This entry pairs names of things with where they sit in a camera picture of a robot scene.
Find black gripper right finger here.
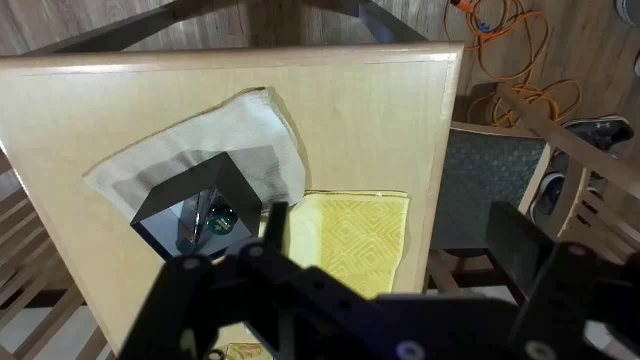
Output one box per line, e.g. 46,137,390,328
484,200,640,360

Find black open box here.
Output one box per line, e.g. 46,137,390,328
130,150,273,264

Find shiny clear item in box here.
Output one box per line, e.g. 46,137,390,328
176,193,214,252

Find black shoe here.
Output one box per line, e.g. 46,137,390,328
564,115,636,154

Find orange extension cable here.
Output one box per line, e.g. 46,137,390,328
449,0,586,133

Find dark blue white-soled shoe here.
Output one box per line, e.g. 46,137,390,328
528,171,569,226

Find yellow patterned cloth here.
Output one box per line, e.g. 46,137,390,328
286,190,413,300

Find white and grey cloth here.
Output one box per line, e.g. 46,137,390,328
82,89,311,226

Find wooden slatted frame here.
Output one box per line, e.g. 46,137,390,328
0,149,112,360

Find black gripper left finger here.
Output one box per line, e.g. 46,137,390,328
118,200,403,360

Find wooden chair with grey seat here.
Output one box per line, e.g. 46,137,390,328
426,83,640,299

